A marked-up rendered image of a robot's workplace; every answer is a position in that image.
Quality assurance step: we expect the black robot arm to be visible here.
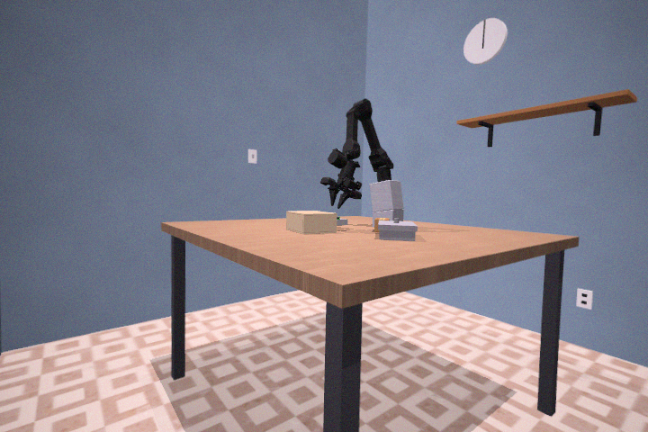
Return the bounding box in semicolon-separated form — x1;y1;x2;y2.
328;99;394;191

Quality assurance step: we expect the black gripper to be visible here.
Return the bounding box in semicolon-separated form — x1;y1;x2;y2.
320;171;362;209

